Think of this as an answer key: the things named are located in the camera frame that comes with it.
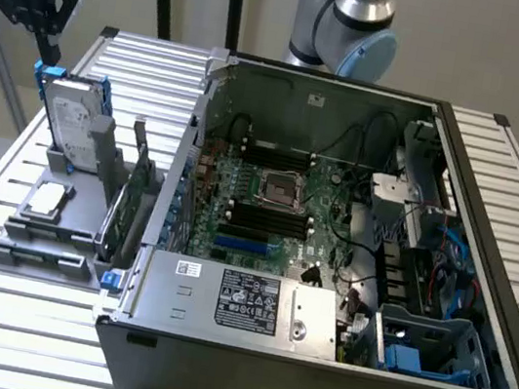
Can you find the black open PC case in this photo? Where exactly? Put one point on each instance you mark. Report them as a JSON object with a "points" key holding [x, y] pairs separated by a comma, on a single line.
{"points": [[259, 382]]}

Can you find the green graphics card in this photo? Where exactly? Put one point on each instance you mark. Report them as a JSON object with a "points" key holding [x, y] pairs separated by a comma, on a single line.
{"points": [[135, 185]]}

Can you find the black RAM slot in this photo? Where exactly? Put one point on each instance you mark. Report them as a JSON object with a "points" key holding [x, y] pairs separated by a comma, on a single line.
{"points": [[278, 164], [281, 147], [270, 216], [271, 210], [279, 158], [268, 228], [280, 153], [269, 222]]}

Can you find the silver metal drive cage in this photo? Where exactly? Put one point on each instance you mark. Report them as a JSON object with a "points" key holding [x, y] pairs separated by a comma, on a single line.
{"points": [[408, 193]]}

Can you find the silver hard disk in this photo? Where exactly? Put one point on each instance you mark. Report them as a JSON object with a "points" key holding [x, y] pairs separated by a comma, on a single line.
{"points": [[73, 125]]}

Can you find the blue case latch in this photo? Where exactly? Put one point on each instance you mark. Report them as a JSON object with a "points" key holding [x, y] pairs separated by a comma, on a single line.
{"points": [[110, 279]]}

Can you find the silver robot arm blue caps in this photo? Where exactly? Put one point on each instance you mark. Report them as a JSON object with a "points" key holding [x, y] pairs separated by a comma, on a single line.
{"points": [[364, 4]]}

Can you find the CPU socket metal frame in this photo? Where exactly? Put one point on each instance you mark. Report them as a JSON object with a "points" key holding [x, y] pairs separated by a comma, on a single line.
{"points": [[282, 189]]}

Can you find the grey parts rack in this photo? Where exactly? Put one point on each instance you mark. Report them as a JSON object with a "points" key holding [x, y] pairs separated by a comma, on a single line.
{"points": [[80, 205]]}

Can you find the silver power supply unit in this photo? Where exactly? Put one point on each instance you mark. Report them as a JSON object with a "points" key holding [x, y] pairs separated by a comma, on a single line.
{"points": [[202, 304]]}

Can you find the blue disk caddy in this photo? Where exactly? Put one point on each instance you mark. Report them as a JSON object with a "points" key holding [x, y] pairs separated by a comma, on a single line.
{"points": [[54, 72]]}

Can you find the black expansion slot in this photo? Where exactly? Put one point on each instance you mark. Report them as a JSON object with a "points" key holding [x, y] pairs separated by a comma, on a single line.
{"points": [[240, 246]]}

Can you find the grey blue disk bay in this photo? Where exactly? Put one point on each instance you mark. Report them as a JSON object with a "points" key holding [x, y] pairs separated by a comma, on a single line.
{"points": [[458, 344]]}

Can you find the blue expansion slot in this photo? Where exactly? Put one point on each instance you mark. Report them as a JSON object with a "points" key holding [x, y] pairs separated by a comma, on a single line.
{"points": [[241, 240]]}

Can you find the black fan shroud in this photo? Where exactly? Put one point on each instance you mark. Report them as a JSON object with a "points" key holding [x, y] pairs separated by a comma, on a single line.
{"points": [[404, 277]]}

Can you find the green motherboard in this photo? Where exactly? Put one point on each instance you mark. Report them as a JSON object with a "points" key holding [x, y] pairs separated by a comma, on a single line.
{"points": [[332, 206]]}

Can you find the green RAM stick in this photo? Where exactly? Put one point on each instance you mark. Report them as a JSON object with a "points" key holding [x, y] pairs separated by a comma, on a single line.
{"points": [[37, 258]]}

